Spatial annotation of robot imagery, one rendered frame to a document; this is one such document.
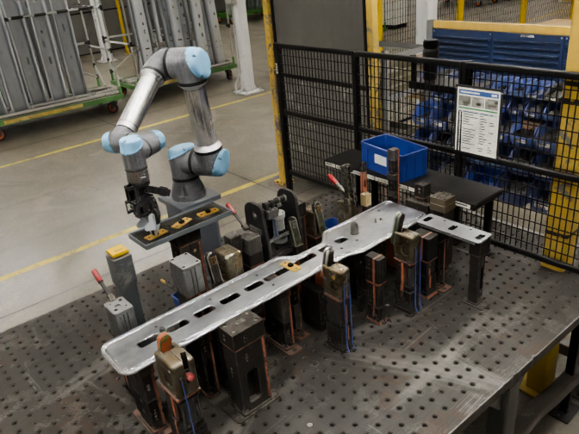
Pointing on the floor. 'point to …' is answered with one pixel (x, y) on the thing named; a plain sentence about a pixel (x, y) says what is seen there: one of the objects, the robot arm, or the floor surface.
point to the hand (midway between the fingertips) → (155, 230)
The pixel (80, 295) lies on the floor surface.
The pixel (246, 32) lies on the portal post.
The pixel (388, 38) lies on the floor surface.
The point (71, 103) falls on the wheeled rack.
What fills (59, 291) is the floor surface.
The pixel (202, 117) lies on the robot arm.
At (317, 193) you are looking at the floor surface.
